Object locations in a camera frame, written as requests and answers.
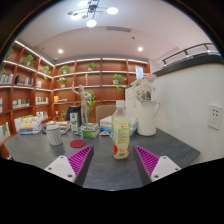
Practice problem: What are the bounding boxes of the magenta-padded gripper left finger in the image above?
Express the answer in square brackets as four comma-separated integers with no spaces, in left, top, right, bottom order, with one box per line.
[44,144,95,187]

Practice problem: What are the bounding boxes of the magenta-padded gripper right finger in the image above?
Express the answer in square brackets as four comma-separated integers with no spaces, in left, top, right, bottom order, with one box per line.
[133,144,183,187]

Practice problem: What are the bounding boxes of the clear bottle with yellow drink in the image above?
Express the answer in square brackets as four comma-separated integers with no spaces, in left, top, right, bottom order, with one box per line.
[111,99,132,160]

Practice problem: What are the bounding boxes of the flat round red coaster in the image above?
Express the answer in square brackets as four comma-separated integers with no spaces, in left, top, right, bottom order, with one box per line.
[69,139,87,149]

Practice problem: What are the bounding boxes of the white mug with triangle pattern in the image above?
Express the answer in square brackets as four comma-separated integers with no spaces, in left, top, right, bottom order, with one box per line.
[45,124,64,147]

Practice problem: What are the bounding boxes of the stack of dark magazines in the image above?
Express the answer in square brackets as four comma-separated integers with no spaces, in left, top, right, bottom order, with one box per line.
[41,119,71,135]

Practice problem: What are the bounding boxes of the green and white box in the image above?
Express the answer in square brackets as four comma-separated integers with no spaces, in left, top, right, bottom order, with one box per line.
[80,122,100,139]

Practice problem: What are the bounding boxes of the tall white and green carton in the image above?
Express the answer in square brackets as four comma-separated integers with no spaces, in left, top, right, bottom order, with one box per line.
[69,112,81,133]

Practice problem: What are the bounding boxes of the blue-edged tissue pack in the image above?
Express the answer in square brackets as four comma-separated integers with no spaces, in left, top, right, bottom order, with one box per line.
[99,125,139,136]

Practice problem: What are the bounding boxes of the white jug vase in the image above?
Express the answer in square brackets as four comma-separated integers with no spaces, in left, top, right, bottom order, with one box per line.
[137,99,161,137]

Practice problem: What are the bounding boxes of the stack of colourful books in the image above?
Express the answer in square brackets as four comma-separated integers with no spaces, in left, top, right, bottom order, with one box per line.
[14,114,44,136]

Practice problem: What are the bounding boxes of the dark blue chair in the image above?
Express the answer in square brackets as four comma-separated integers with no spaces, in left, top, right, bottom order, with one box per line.
[65,105,83,123]

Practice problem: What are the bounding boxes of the beige chair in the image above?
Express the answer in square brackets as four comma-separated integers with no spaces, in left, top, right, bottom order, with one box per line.
[95,104,118,124]

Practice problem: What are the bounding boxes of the pink and white flower bouquet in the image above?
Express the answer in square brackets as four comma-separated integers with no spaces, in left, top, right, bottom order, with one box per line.
[128,73,158,103]

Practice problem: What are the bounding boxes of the wooden shelf unit with contents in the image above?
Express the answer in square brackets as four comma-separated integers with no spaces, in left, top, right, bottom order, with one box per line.
[0,39,151,134]

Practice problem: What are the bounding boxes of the ceiling air vent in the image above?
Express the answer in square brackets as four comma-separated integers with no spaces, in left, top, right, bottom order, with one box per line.
[106,25,132,33]

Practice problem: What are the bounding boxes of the ceiling chandelier with round lamps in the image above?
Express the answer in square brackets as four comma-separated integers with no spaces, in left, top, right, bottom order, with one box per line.
[67,0,119,28]

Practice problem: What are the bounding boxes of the white wall socket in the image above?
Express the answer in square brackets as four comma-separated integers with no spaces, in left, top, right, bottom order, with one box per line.
[207,103,224,130]

